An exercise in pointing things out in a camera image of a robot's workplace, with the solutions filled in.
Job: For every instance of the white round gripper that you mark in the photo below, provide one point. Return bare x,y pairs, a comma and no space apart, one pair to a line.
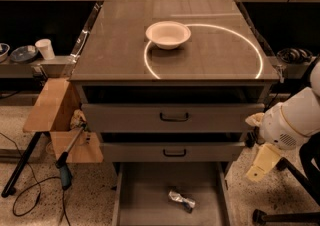
276,127

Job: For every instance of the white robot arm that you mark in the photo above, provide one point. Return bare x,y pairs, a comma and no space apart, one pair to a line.
303,109

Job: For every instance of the middle grey drawer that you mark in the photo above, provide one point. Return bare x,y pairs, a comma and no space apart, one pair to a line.
172,152

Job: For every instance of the grey drawer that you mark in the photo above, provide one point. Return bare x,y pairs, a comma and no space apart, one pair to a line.
172,152
169,118
142,195

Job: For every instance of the grey drawer cabinet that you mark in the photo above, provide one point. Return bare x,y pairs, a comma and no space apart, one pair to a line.
221,63

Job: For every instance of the bottom grey drawer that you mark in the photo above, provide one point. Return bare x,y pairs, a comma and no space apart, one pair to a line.
142,195

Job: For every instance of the top grey drawer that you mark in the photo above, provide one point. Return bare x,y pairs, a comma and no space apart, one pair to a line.
169,118

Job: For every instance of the white paper bowl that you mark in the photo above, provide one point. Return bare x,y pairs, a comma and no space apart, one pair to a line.
168,35

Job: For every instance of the crumpled beige cloth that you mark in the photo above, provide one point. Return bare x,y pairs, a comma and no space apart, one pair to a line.
78,120

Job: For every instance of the white paper cup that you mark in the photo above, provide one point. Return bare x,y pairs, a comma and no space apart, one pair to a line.
45,48

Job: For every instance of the blue bowl on shelf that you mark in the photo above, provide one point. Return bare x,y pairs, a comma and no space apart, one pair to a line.
24,54

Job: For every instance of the black metal stand leg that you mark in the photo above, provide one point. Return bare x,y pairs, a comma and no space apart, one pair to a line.
9,188

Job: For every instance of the grey bowl at edge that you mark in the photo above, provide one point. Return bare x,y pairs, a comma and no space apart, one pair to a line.
4,49

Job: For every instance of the blue handled tool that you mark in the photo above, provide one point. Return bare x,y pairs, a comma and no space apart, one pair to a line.
61,163

